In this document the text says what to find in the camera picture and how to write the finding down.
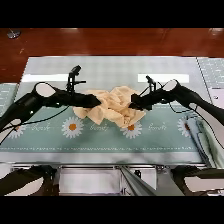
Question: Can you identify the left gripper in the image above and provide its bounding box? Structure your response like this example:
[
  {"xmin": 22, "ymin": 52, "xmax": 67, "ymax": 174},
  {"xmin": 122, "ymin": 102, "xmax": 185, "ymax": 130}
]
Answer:
[{"xmin": 71, "ymin": 92, "xmax": 102, "ymax": 109}]

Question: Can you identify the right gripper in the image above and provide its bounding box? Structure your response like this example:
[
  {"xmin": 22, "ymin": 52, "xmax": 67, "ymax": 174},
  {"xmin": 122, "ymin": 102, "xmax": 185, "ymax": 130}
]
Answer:
[{"xmin": 128, "ymin": 92, "xmax": 155, "ymax": 111}]

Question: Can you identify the pale yellow garment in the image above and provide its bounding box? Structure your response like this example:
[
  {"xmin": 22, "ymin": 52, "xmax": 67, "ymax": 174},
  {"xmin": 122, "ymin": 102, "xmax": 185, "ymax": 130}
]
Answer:
[{"xmin": 72, "ymin": 85, "xmax": 147, "ymax": 129}]

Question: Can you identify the pale blue garment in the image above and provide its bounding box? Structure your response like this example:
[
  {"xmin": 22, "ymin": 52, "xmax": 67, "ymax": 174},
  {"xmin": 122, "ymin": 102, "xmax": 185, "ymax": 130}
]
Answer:
[{"xmin": 185, "ymin": 115, "xmax": 224, "ymax": 169}]

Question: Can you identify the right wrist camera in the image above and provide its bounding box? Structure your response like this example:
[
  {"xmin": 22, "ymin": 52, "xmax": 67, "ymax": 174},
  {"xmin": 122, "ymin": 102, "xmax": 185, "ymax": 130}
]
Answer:
[{"xmin": 145, "ymin": 75, "xmax": 158, "ymax": 94}]

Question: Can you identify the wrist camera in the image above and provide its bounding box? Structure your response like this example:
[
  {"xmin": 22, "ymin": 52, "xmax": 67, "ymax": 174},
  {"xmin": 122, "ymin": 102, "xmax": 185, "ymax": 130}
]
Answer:
[
  {"xmin": 145, "ymin": 75, "xmax": 158, "ymax": 94},
  {"xmin": 65, "ymin": 64, "xmax": 87, "ymax": 94}
]

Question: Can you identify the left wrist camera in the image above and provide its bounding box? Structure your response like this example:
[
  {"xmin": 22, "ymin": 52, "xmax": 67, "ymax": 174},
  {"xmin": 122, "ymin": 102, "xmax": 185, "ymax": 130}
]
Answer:
[{"xmin": 65, "ymin": 64, "xmax": 87, "ymax": 94}]

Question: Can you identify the black cable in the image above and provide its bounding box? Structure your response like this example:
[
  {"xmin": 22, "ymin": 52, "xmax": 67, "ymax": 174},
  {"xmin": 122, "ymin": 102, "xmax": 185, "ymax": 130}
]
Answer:
[
  {"xmin": 0, "ymin": 105, "xmax": 70, "ymax": 145},
  {"xmin": 166, "ymin": 99, "xmax": 224, "ymax": 151}
]

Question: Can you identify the silver frame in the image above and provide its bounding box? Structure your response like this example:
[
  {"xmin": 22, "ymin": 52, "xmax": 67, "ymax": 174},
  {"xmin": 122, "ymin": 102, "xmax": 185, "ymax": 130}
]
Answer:
[{"xmin": 9, "ymin": 162, "xmax": 209, "ymax": 197}]

